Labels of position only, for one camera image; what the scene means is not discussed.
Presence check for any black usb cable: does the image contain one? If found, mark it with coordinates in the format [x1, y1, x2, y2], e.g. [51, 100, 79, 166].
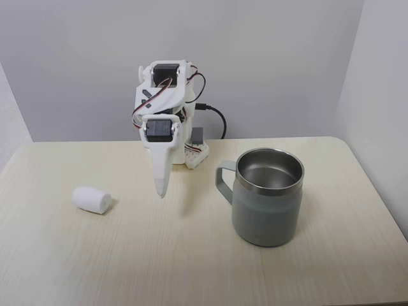
[196, 103, 228, 140]

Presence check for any white gauze dressing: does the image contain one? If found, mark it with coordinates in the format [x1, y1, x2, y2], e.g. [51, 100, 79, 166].
[71, 186, 112, 215]

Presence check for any grey-green steel mug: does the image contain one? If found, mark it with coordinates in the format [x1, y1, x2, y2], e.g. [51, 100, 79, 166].
[215, 147, 305, 248]

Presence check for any grey table clamp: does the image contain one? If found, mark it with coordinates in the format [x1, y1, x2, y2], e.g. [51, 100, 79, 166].
[191, 127, 205, 145]

